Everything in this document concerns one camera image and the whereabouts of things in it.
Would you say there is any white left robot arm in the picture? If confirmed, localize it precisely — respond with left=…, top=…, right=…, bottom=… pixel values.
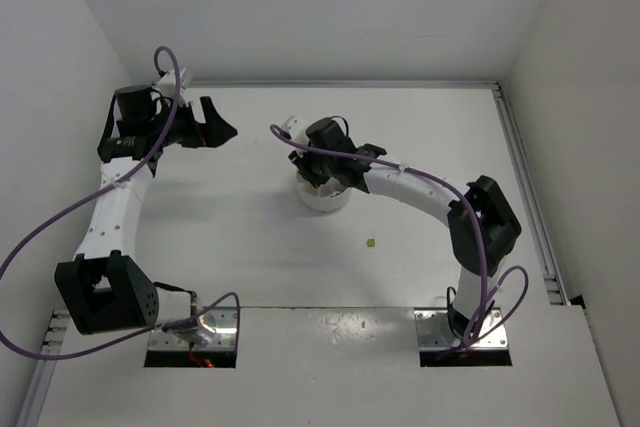
left=54, top=86, right=237, bottom=335

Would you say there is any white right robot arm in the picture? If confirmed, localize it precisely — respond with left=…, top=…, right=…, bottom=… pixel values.
left=282, top=117, right=522, bottom=344

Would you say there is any white round divided container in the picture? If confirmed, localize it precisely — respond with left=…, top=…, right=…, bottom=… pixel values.
left=296, top=174, right=351, bottom=213

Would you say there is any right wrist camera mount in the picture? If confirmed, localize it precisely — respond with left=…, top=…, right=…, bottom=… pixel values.
left=281, top=116, right=311, bottom=146

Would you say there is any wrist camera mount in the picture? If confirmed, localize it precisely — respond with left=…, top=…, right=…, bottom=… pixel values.
left=281, top=116, right=311, bottom=146
left=152, top=68, right=193, bottom=106

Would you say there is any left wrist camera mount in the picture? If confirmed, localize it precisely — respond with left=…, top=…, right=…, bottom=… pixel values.
left=152, top=68, right=193, bottom=106

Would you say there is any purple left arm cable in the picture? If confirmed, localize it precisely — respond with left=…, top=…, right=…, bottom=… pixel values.
left=0, top=45, right=240, bottom=361

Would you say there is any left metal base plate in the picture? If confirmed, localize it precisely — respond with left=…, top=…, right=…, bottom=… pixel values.
left=147, top=308, right=238, bottom=353

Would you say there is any metal base plate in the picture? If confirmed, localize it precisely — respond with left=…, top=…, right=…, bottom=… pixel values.
left=147, top=308, right=238, bottom=353
left=414, top=308, right=509, bottom=352

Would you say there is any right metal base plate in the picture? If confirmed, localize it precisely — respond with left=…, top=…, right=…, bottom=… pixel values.
left=414, top=308, right=509, bottom=352

